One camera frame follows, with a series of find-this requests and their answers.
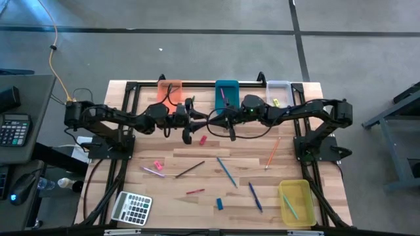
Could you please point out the black computer mouse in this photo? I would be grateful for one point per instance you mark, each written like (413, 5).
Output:
(23, 188)

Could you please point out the black aluminium table frame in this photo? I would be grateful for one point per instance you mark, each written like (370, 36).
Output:
(197, 84)

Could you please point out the yellow translucent plastic bin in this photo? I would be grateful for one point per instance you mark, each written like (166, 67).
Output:
(305, 196)

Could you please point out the pink pen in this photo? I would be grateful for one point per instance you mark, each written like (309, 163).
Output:
(222, 93)

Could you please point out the light green pencil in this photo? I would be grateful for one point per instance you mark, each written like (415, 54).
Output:
(290, 206)

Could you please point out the grey metal cart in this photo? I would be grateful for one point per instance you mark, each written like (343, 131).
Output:
(387, 137)

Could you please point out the dark brown pencil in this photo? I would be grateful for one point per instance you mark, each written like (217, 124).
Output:
(190, 169)

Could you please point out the red crayon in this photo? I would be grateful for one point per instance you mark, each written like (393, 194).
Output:
(195, 191)

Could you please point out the clear water bottle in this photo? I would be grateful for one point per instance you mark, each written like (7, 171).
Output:
(46, 184)

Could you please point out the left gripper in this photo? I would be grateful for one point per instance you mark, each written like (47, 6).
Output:
(180, 116)

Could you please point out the pink eraser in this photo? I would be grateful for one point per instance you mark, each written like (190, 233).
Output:
(158, 165)

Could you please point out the purple pen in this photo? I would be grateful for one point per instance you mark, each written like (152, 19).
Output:
(153, 172)

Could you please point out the teal plastic bin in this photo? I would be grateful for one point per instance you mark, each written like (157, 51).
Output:
(233, 93)

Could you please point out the black speaker box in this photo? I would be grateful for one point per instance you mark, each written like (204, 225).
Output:
(10, 98)

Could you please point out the white power strip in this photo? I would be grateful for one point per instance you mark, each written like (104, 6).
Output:
(80, 150)

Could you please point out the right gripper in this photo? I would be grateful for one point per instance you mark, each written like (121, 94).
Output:
(234, 116)

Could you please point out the white bottle with black cap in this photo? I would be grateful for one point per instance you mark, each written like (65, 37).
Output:
(67, 183)

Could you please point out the red eraser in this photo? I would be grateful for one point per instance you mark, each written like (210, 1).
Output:
(203, 140)

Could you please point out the black calculator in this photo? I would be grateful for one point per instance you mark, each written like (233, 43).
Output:
(14, 131)

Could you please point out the yellow neon eraser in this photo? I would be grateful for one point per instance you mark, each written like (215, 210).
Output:
(276, 102)

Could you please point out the white calculator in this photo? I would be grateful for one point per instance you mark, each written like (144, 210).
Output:
(131, 208)

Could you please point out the long blue pen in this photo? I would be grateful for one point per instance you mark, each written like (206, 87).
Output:
(255, 197)

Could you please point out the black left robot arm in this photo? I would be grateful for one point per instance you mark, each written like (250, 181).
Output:
(108, 114)

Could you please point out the orange pencil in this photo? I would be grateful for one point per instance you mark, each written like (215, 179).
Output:
(273, 153)

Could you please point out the orange translucent plastic bin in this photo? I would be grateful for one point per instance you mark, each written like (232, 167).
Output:
(164, 95)

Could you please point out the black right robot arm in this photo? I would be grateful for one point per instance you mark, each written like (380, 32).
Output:
(305, 111)

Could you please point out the grey desk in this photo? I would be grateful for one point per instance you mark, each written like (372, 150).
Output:
(39, 95)

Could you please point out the blue eraser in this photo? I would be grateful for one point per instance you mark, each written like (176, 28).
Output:
(219, 204)

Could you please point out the clear plastic bin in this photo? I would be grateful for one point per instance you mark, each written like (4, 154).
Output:
(279, 91)

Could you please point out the blue pencil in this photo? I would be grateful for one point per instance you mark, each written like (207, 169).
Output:
(226, 172)

